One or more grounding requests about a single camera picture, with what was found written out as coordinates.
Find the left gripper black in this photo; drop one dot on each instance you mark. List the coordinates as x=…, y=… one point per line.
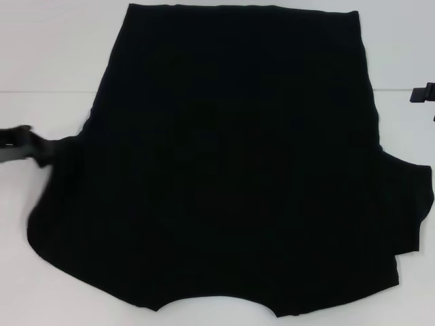
x=15, y=144

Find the black t-shirt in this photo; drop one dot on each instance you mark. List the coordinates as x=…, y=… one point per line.
x=221, y=153

